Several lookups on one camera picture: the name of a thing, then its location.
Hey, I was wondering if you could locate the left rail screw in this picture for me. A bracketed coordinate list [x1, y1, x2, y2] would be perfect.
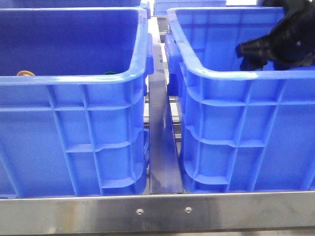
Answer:
[136, 208, 144, 215]

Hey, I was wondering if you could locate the blue plastic crate right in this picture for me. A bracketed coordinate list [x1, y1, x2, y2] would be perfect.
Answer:
[165, 7, 315, 193]

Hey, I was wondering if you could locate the blue plastic crate left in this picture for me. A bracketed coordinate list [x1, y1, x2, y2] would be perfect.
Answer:
[0, 7, 154, 199]

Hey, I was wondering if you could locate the blue crate rear left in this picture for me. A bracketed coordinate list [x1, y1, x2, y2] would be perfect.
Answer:
[0, 0, 150, 9]

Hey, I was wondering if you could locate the rail screw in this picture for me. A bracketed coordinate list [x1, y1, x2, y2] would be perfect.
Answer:
[136, 208, 144, 215]
[185, 206, 192, 214]

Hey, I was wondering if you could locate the blue crate rear right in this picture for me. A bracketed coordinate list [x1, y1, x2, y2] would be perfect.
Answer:
[154, 0, 226, 16]

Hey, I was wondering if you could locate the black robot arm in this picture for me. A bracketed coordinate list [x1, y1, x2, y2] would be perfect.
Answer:
[236, 0, 315, 71]

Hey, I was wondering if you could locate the yellow push button switch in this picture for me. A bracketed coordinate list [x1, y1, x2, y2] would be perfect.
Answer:
[16, 70, 35, 76]

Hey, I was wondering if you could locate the right rail screw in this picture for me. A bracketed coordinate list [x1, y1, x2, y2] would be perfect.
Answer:
[185, 206, 192, 214]

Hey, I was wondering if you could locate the blue plastic crate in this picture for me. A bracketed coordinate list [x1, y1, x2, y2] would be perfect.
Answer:
[0, 7, 154, 199]
[165, 7, 315, 193]

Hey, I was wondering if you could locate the green push button switch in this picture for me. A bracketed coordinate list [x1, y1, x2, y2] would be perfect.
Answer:
[104, 71, 117, 75]

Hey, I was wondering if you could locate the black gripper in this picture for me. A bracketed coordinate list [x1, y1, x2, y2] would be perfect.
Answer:
[236, 9, 315, 71]

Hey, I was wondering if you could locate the stainless steel front rail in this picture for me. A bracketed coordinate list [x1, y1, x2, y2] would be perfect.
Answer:
[0, 191, 315, 235]

